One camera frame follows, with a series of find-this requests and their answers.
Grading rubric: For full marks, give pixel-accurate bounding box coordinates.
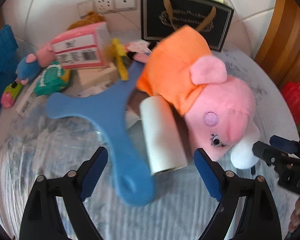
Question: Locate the white wall socket panel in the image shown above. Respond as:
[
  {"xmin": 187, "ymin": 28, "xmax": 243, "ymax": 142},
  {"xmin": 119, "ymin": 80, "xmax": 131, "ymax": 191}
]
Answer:
[{"xmin": 77, "ymin": 0, "xmax": 137, "ymax": 19}]

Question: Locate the pink labelled box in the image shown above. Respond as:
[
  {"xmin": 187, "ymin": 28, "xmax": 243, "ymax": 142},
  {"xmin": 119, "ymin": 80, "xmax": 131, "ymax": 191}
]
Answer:
[{"xmin": 50, "ymin": 22, "xmax": 113, "ymax": 69}]

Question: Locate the white red toothpaste box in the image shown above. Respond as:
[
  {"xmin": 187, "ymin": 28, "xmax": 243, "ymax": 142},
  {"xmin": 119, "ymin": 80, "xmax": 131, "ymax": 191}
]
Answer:
[{"xmin": 15, "ymin": 87, "xmax": 36, "ymax": 117}]

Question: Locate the pink green snack bag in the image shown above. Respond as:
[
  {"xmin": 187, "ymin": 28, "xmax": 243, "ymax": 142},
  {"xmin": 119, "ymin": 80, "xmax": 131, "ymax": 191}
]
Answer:
[{"xmin": 0, "ymin": 81, "xmax": 23, "ymax": 108}]

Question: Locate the green wipes packet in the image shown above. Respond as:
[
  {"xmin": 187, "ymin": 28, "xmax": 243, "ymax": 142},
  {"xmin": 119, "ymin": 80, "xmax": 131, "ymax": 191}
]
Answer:
[{"xmin": 34, "ymin": 61, "xmax": 71, "ymax": 96}]

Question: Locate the yellow comb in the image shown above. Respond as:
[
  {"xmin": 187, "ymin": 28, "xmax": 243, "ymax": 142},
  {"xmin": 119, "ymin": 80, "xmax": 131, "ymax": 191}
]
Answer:
[{"xmin": 112, "ymin": 38, "xmax": 129, "ymax": 81}]

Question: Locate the blue pink pig plush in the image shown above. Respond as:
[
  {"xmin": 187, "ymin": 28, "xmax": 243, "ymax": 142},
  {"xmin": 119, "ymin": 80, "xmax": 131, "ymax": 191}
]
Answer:
[{"xmin": 16, "ymin": 43, "xmax": 56, "ymax": 85}]

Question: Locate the white goose plush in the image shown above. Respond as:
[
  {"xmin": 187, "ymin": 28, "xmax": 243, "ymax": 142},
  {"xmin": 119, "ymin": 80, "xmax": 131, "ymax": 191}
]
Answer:
[{"xmin": 230, "ymin": 123, "xmax": 261, "ymax": 170}]

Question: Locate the brown teddy bear plush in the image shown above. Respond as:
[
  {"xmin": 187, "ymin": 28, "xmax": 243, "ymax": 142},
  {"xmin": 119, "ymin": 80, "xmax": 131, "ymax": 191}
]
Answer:
[{"xmin": 67, "ymin": 11, "xmax": 106, "ymax": 30}]

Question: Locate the blue plastic storage crate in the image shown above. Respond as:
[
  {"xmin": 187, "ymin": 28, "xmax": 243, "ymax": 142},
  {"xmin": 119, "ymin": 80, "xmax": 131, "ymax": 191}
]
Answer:
[{"xmin": 0, "ymin": 25, "xmax": 18, "ymax": 109}]

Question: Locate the beige cardboard box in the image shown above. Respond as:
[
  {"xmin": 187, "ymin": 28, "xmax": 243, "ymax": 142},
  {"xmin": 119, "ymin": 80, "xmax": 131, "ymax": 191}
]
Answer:
[{"xmin": 77, "ymin": 63, "xmax": 120, "ymax": 89}]

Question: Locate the orange dress pig plush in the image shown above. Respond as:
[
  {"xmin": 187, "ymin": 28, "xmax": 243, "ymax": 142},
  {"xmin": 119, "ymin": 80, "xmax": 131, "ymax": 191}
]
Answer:
[{"xmin": 136, "ymin": 25, "xmax": 256, "ymax": 161}]

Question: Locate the red plastic bag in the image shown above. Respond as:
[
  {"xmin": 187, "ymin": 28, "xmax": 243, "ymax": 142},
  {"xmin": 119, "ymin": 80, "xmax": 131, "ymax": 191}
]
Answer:
[{"xmin": 281, "ymin": 82, "xmax": 300, "ymax": 125}]

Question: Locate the black gift bag box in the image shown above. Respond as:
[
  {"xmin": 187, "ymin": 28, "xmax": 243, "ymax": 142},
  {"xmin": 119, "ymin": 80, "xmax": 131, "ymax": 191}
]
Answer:
[{"xmin": 140, "ymin": 0, "xmax": 234, "ymax": 51}]

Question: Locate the white lint roller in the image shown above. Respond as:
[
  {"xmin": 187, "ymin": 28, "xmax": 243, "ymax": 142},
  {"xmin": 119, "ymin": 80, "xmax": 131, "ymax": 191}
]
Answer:
[{"xmin": 139, "ymin": 96, "xmax": 188, "ymax": 176}]

